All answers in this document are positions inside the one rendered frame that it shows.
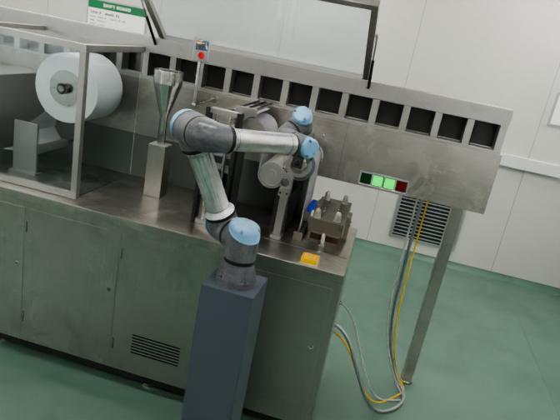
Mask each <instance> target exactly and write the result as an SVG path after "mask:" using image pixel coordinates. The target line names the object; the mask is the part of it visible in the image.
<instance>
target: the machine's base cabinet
mask: <svg viewBox="0 0 560 420"><path fill-rule="evenodd" d="M352 252H353V250H352ZM352 252H351V256H352ZM224 254H225V253H222V252H217V251H213V250H210V249H206V248H203V247H198V246H194V245H191V244H187V243H185V242H179V241H175V240H172V239H169V238H165V237H159V236H157V235H153V234H150V233H146V232H141V231H138V230H134V229H131V228H128V227H122V226H118V225H115V224H112V223H109V222H103V221H100V220H97V219H93V218H90V217H84V216H81V215H77V214H74V213H70V212H65V211H62V210H58V209H56V208H52V207H46V206H43V205H40V204H36V203H33V202H28V201H24V200H21V199H17V198H14V197H9V196H5V195H2V194H0V341H7V340H8V341H12V342H15V343H19V344H22V345H25V346H28V347H30V348H36V349H38V350H41V351H44V352H46V353H51V354H54V355H57V356H60V357H63V358H67V359H70V360H73V361H76V362H79V363H83V364H87V365H89V366H92V367H95V368H100V369H102V370H105V371H108V372H111V373H116V374H118V375H121V376H124V377H127V378H131V379H135V380H138V381H140V382H142V385H143V386H145V387H151V386H152V385H153V386H156V387H160V388H164V389H167V390H169V391H173V392H175V393H180V394H182V395H184V393H185V388H186V382H187V377H188V366H189V361H190V355H191V350H192V344H193V334H194V328H195V322H196V317H197V311H198V301H199V295H200V290H201V284H202V283H203V282H204V281H205V280H206V279H207V278H208V277H209V276H210V275H211V274H212V273H213V272H214V271H215V270H216V269H217V268H218V267H219V266H220V265H221V264H222V262H223V259H224ZM351 256H350V259H351ZM350 259H349V262H348V265H347V271H346V273H345V277H344V279H343V283H342V284H339V283H335V282H330V281H327V280H323V279H320V278H317V277H311V276H308V275H304V274H301V273H298V272H292V271H289V270H286V269H282V268H279V267H274V266H270V265H267V264H263V263H260V262H255V270H256V275H258V276H262V277H265V278H268V280H267V287H266V292H265V297H264V301H263V305H262V313H261V317H260V322H259V327H258V331H257V339H256V343H255V348H254V353H253V357H252V365H251V369H250V373H249V378H248V383H247V391H246V395H245V399H244V404H243V408H242V413H244V414H247V415H250V416H253V417H255V418H261V419H263V420H310V417H311V415H312V411H313V405H314V403H315V399H316V396H317V392H318V387H319V383H320V380H321V377H322V374H323V368H324V365H325V362H326V358H327V355H328V349H329V345H330V342H331V338H332V334H333V328H334V326H333V325H334V322H335V321H336V317H337V314H338V308H339V303H340V300H341V296H342V293H343V287H344V283H345V280H346V276H347V272H348V266H349V263H350Z"/></svg>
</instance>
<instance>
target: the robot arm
mask: <svg viewBox="0 0 560 420"><path fill-rule="evenodd" d="M169 128H170V132H171V134H172V136H173V137H174V138H175V139H177V141H178V144H179V146H180V148H181V151H182V154H183V155H185V156H188V158H189V161H190V163H191V166H192V170H193V172H194V175H195V178H196V180H197V184H198V186H199V189H200V192H201V194H202V198H203V201H204V203H205V206H206V209H207V210H206V212H205V219H204V225H205V228H206V229H207V232H208V233H209V234H210V235H211V236H212V237H213V238H216V239H217V240H218V241H219V242H220V243H221V244H222V245H223V246H224V247H225V248H226V249H225V254H224V259H223V261H222V264H221V266H220V268H219V269H218V270H217V276H216V280H217V282H218V283H219V284H220V285H222V286H223V287H225V288H229V289H232V290H238V291H244V290H249V289H252V288H254V287H255V286H256V281H257V276H256V270H255V261H256V256H257V251H258V243H259V240H260V232H261V231H260V227H259V226H258V225H257V224H256V223H255V222H254V221H252V220H248V219H247V218H244V217H238V215H237V213H236V210H235V207H234V206H233V204H232V203H230V202H228V198H227V195H226V193H225V190H224V187H223V183H222V180H221V178H220V175H219V172H218V167H217V164H216V162H215V159H214V156H213V153H226V154H230V153H232V152H233V151H236V152H250V153H274V154H287V155H292V156H293V159H292V164H291V166H292V167H294V168H299V169H302V168H303V163H304V159H305V158H306V164H309V163H310V162H311V161H312V160H313V157H315V156H316V154H317V153H318V149H319V145H318V141H317V140H315V139H314V133H313V115H312V111H311V110H310V109H309V108H308V107H304V106H300V107H297V108H295V109H294V111H293V114H292V117H291V118H290V119H289V120H288V121H287V122H285V123H284V124H283V125H282V126H281V127H280V128H279V129H277V130H276V131H274V132H265V131H256V130H247V129H238V128H235V127H234V126H233V125H227V124H223V123H220V122H216V121H214V120H212V119H211V118H209V117H206V116H204V115H202V114H201V113H199V112H197V111H195V110H192V109H183V110H180V111H178V112H177V113H175V114H174V116H173V117H172V120H171V122H170V125H169Z"/></svg>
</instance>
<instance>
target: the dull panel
mask: <svg viewBox="0 0 560 420"><path fill-rule="evenodd" d="M157 140H158V139H157V138H156V137H149V136H146V135H142V134H139V133H134V140H133V149H132V165H131V173H130V175H134V176H138V177H141V178H145V173H146V166H147V158H148V144H149V143H152V142H155V141H157ZM165 143H170V144H172V156H171V162H170V169H169V176H168V183H167V184H171V185H174V186H178V187H181V188H187V189H191V190H194V191H195V185H196V178H195V175H194V172H193V169H192V166H191V163H190V161H189V158H188V156H185V155H183V154H182V151H181V148H180V146H179V144H178V142H171V141H168V140H165ZM259 163H260V162H257V161H253V160H249V159H246V158H244V159H243V165H242V175H241V180H240V185H239V190H238V195H237V201H239V202H242V203H248V204H252V205H255V206H259V207H262V208H268V209H272V210H273V206H274V202H275V197H276V193H277V191H278V189H279V188H280V187H281V185H280V186H279V187H275V188H269V187H265V186H264V185H262V184H261V182H260V181H259V179H258V168H259ZM308 182H309V178H308V179H306V180H303V183H302V191H301V195H300V199H299V204H298V208H297V216H299V217H301V216H302V213H303V206H304V202H305V197H306V193H307V190H308Z"/></svg>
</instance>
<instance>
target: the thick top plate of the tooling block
mask: <svg viewBox="0 0 560 420"><path fill-rule="evenodd" d="M323 198H324V197H322V198H321V200H324V199H323ZM341 202H342V201H340V200H337V199H333V198H330V201H328V200H324V201H323V205H322V206H321V208H320V209H321V218H315V217H313V216H310V218H309V222H308V225H307V229H308V230H312V231H315V232H319V233H325V234H328V235H332V236H335V237H339V238H340V237H341V236H342V234H343V230H344V228H345V224H346V221H347V217H348V213H350V210H351V206H352V204H351V203H350V202H348V205H345V204H342V203H341ZM336 213H341V214H342V216H341V218H342V219H341V222H334V221H333V220H334V218H335V216H336Z"/></svg>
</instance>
